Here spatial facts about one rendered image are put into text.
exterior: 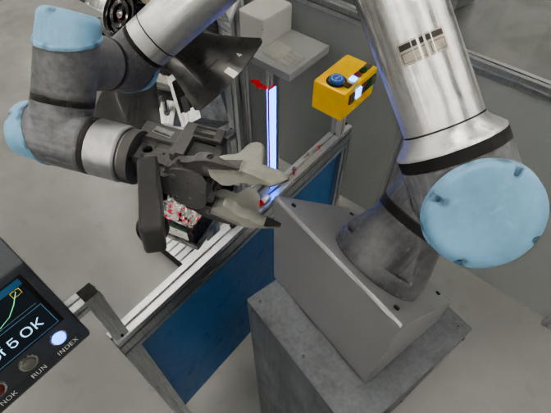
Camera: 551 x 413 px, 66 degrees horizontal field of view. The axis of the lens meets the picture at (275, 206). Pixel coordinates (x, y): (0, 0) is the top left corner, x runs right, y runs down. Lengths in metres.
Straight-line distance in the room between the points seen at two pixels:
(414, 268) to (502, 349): 1.49
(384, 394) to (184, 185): 0.49
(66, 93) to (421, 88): 0.40
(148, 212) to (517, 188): 0.37
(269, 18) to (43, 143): 1.19
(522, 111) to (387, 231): 1.00
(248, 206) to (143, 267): 1.57
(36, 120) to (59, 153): 0.05
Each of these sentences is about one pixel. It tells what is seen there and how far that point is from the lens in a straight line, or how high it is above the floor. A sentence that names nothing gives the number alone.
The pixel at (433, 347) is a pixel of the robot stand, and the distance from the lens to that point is 0.84.
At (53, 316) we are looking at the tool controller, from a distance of 0.73.
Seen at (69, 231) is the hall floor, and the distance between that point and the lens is 2.35.
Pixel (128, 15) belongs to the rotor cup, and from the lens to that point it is 1.17.
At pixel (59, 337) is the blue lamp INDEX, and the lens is 0.75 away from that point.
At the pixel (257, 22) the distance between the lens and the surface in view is 1.65.
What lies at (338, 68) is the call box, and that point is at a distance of 1.22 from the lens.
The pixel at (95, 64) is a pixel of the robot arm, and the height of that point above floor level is 1.45.
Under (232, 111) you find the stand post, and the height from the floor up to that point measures 0.67.
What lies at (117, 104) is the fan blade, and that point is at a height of 1.04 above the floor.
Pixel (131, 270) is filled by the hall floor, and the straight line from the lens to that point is 2.11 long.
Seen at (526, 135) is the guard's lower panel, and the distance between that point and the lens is 1.58.
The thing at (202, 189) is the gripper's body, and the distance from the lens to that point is 0.52.
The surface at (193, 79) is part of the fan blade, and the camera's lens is 1.01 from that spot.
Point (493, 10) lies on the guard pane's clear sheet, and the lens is 1.45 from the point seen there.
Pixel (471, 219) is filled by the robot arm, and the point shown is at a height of 1.42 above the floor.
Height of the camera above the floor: 1.75
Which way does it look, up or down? 53 degrees down
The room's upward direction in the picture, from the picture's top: straight up
